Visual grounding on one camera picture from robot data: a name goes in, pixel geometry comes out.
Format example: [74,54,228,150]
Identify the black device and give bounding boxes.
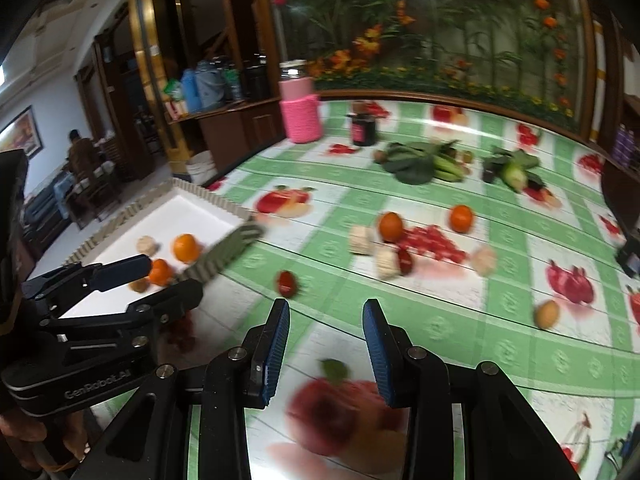
[615,242,640,278]

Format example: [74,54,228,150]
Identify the dark wooden furniture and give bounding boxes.
[600,157,640,241]

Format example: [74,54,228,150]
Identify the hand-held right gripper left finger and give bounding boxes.
[75,299,292,480]

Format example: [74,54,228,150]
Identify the orange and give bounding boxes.
[171,233,202,264]
[148,258,174,287]
[448,204,474,234]
[377,211,404,242]

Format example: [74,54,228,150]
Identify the white tray with striped rim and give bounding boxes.
[60,177,266,321]

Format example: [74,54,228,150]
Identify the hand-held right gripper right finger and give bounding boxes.
[363,299,581,480]

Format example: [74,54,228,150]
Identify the wooden cabinet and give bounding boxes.
[127,0,288,181]

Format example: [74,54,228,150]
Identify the green bananas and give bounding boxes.
[432,152,471,183]

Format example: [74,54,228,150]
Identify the person's left hand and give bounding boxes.
[0,400,91,473]

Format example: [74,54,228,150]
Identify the grey blue thermos jug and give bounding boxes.
[196,60,226,110]

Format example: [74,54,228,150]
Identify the purple bottles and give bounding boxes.
[612,124,639,161]

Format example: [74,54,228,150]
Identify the white bucket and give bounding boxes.
[186,152,219,186]

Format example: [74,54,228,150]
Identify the flower wall poster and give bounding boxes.
[272,0,596,131]

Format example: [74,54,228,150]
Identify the green checked printed tablecloth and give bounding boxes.
[90,100,640,480]

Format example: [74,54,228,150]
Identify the wooden chair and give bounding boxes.
[75,165,122,222]

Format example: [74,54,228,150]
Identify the bok choy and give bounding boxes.
[492,147,541,193]

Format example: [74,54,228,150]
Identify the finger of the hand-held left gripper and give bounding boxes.
[42,280,204,342]
[22,254,153,308]

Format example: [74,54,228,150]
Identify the dark leafy greens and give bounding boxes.
[382,140,458,185]

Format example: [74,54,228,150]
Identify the blue thermos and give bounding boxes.
[181,69,203,113]

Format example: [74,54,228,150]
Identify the pink bottle with knitted sleeve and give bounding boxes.
[278,60,323,143]

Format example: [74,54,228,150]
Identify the black flask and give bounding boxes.
[242,62,271,102]

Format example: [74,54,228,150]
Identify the black jar with pink label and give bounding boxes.
[348,101,378,147]

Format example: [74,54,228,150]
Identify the framed wall picture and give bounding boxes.
[0,106,45,159]

